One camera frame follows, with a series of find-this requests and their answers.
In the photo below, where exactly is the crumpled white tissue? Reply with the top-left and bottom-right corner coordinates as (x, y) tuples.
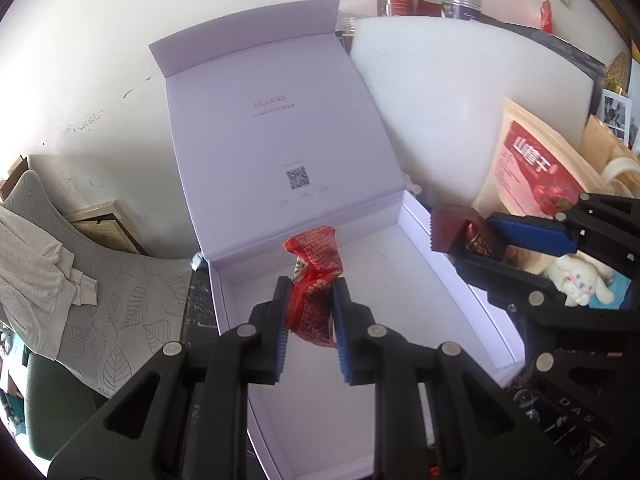
(405, 176), (422, 196)

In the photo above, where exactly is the clear jar purple label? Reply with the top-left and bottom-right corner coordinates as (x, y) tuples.
(440, 0), (482, 21)

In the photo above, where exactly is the dark green sofa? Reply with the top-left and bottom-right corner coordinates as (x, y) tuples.
(25, 353), (107, 460)

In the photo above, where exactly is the red candy packet white text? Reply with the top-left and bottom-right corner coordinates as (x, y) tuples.
(283, 226), (343, 348)

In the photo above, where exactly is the clear jar behind box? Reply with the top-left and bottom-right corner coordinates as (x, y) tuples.
(335, 12), (358, 53)

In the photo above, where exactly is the grey sweatshirt on chair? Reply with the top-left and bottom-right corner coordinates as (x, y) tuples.
(1, 208), (99, 360)

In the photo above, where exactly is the white foam board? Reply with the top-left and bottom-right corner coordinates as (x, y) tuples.
(350, 16), (594, 206)

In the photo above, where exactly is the open lavender gift box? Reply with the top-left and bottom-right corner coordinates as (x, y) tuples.
(151, 0), (524, 479)

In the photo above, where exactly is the white cartoon dog water bottle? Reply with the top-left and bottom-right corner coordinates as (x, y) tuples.
(541, 250), (623, 307)

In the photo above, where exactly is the black board behind foam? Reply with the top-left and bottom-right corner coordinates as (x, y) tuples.
(480, 14), (606, 115)

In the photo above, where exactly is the kraft hawthorn snack pouch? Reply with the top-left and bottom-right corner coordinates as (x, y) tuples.
(470, 96), (609, 273)

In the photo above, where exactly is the wooden picture frame on floor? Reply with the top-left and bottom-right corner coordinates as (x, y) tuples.
(64, 200), (148, 256)

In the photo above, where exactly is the grey leaf pattern chair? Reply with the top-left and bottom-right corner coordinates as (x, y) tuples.
(1, 170), (192, 398)

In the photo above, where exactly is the printed photo leaflet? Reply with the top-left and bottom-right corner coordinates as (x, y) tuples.
(598, 89), (631, 145)

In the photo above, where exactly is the light blue plastic bag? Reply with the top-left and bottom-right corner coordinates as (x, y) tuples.
(589, 273), (630, 310)

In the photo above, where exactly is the dark brown candy packet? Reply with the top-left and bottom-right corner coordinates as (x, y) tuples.
(431, 205), (506, 261)

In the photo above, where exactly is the brown paper bag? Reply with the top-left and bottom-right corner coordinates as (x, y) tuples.
(579, 115), (639, 185)

